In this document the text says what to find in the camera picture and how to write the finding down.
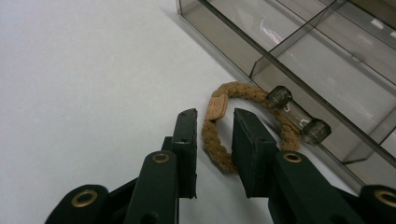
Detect smoky transparent drawer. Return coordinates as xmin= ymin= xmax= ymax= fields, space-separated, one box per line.
xmin=176 ymin=0 xmax=396 ymax=194

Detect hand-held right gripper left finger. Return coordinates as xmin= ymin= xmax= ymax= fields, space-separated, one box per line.
xmin=162 ymin=107 xmax=199 ymax=200

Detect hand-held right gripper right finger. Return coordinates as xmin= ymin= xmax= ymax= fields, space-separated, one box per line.
xmin=231 ymin=107 xmax=278 ymax=199

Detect brown braided hair tie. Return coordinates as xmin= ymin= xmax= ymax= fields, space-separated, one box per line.
xmin=200 ymin=80 xmax=302 ymax=175

